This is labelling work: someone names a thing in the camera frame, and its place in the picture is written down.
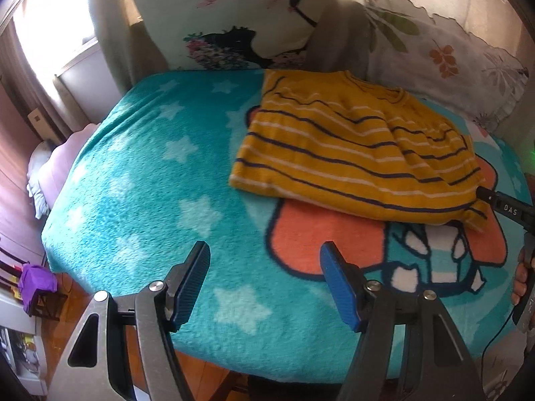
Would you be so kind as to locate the yellow striped knit sweater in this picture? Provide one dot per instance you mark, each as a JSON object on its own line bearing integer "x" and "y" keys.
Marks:
{"x": 337, "y": 142}

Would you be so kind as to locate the white floral ruffled pillow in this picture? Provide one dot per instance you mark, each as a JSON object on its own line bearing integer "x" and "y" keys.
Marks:
{"x": 432, "y": 57}

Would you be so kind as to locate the beige curtain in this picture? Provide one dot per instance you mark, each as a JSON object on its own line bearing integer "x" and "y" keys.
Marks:
{"x": 129, "y": 52}

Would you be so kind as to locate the teal star cartoon blanket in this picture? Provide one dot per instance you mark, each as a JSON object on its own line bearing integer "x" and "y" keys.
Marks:
{"x": 153, "y": 180}

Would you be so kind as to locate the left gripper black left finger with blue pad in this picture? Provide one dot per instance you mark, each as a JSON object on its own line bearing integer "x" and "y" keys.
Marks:
{"x": 95, "y": 362}

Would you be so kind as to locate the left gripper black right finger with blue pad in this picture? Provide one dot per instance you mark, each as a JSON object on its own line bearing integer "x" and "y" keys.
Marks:
{"x": 435, "y": 365}

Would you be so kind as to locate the person's right hand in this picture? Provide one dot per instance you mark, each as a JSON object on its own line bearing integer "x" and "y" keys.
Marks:
{"x": 519, "y": 286}

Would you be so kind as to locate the purple cloth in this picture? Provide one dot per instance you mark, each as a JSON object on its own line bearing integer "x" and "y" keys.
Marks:
{"x": 34, "y": 280}

